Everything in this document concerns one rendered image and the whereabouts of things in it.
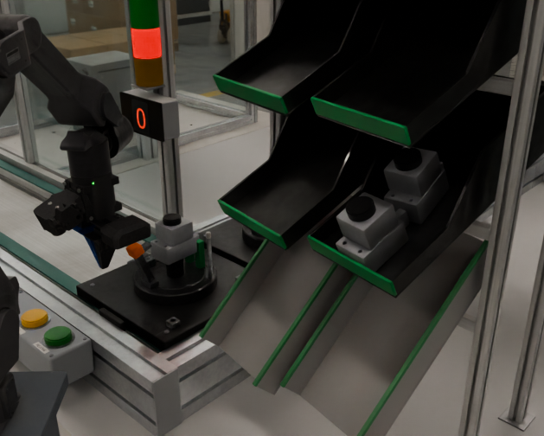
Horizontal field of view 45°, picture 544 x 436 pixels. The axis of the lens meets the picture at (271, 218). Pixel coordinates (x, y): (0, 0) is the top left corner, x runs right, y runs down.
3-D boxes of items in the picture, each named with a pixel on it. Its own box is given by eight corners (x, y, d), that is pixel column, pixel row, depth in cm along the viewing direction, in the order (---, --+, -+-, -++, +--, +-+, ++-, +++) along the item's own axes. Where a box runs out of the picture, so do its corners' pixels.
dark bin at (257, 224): (285, 252, 76) (264, 205, 71) (224, 214, 85) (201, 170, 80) (441, 115, 84) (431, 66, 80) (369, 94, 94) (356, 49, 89)
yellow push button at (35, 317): (30, 336, 100) (28, 325, 99) (17, 325, 103) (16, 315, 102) (54, 325, 103) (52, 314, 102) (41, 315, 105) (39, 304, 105)
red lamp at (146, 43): (144, 60, 113) (142, 30, 111) (127, 55, 116) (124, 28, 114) (167, 55, 116) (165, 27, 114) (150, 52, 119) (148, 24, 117)
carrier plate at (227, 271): (165, 354, 97) (164, 342, 96) (77, 295, 111) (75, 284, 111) (275, 291, 112) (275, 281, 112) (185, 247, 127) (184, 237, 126)
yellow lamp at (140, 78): (147, 88, 115) (144, 60, 113) (130, 84, 118) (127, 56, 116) (169, 83, 118) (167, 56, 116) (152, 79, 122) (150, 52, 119)
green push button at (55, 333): (54, 355, 96) (52, 343, 95) (40, 343, 98) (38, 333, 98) (78, 343, 99) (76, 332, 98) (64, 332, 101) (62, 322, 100)
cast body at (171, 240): (168, 266, 105) (164, 227, 102) (150, 257, 108) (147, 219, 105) (206, 248, 111) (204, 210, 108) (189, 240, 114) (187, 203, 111)
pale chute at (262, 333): (274, 395, 83) (253, 386, 80) (218, 346, 92) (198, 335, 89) (396, 214, 85) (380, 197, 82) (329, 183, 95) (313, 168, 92)
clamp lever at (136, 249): (149, 285, 105) (131, 252, 101) (141, 281, 107) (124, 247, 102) (165, 271, 107) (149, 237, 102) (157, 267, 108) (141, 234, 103)
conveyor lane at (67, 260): (170, 401, 100) (166, 348, 96) (-58, 234, 152) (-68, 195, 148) (292, 324, 119) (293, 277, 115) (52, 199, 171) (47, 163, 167)
